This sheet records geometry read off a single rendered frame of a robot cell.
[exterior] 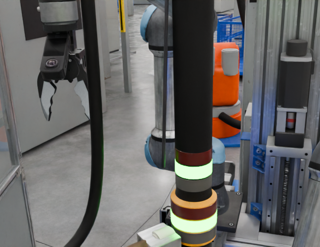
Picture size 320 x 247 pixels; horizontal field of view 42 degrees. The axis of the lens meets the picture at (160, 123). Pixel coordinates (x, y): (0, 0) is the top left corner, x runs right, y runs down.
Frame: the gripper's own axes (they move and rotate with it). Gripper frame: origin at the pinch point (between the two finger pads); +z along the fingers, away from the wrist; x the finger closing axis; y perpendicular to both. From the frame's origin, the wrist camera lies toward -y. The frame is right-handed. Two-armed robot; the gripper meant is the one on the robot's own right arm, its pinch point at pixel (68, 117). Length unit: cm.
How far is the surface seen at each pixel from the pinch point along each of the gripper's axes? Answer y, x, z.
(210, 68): -51, -26, -22
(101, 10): 634, 98, 28
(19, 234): 65, 46, 76
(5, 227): 54, 46, 64
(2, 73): 76, 46, 7
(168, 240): -54, -23, -7
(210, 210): -52, -26, -9
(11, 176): 66, 45, 48
